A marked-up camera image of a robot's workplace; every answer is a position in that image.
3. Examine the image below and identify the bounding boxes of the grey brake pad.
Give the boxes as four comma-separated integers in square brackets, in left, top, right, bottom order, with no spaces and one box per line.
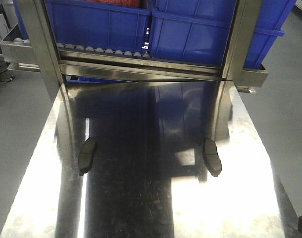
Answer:
[78,137,97,176]
[203,139,222,177]

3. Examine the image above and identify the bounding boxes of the steel roller conveyor shelf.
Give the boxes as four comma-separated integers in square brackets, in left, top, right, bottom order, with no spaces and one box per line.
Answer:
[0,23,269,87]

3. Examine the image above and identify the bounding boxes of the large blue bin right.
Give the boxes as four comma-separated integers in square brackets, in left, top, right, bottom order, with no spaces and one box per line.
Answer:
[149,0,295,68]

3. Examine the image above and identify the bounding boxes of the large blue bin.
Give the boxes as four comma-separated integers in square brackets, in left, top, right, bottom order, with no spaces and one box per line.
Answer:
[149,0,295,68]
[12,0,153,54]

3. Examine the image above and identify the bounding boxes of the large blue bin left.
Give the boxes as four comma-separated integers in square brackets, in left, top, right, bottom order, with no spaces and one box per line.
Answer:
[12,0,153,54]

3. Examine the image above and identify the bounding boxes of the steel rack post right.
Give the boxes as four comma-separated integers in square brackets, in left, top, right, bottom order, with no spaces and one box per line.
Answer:
[218,0,264,86]

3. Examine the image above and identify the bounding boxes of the steel rack post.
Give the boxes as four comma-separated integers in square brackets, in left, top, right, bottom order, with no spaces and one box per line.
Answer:
[218,0,264,86]
[17,0,64,98]

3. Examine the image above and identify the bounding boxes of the steel rack post left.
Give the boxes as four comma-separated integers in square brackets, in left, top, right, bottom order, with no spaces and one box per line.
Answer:
[17,0,64,98]

